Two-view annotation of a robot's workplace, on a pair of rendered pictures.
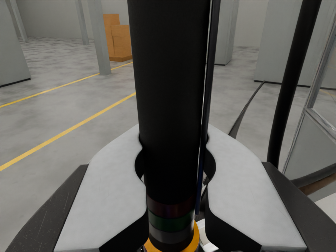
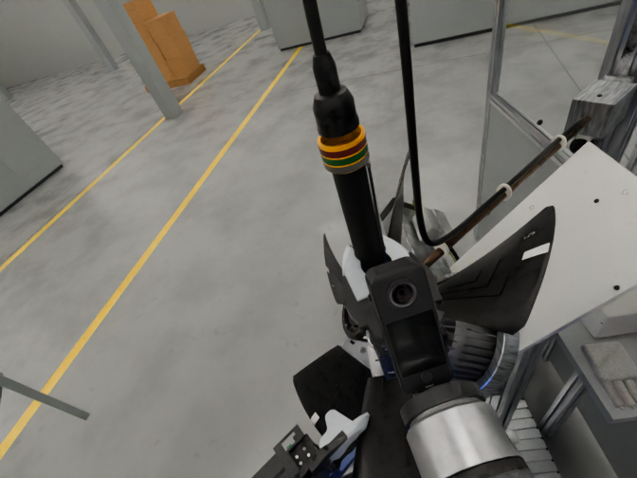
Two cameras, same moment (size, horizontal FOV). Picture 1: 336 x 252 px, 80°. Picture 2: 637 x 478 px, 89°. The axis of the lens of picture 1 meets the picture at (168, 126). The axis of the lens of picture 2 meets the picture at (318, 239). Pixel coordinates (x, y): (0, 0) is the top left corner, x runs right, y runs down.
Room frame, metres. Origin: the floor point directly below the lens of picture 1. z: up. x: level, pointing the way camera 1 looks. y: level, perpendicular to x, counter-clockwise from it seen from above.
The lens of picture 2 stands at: (-0.17, 0.04, 1.78)
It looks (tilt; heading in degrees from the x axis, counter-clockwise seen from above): 43 degrees down; 2
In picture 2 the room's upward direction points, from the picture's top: 21 degrees counter-clockwise
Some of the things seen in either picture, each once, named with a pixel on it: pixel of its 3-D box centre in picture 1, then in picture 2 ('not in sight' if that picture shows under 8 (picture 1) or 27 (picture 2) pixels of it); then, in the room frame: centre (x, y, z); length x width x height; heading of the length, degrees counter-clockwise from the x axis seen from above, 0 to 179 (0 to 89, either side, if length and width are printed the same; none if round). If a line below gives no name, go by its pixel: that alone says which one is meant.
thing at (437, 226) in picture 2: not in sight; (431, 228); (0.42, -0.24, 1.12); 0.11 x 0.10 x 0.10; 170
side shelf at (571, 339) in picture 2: not in sight; (613, 338); (0.11, -0.56, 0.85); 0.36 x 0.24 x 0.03; 170
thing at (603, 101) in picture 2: not in sight; (600, 106); (0.36, -0.57, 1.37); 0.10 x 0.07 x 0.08; 115
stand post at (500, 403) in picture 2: not in sight; (507, 383); (0.17, -0.35, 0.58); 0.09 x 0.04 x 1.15; 170
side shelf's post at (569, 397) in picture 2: not in sight; (569, 397); (0.11, -0.56, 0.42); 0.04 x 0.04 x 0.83; 80
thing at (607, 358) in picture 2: not in sight; (617, 374); (0.03, -0.49, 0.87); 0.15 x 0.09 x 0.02; 166
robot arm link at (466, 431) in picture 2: not in sight; (461, 440); (-0.11, -0.01, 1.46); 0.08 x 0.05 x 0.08; 90
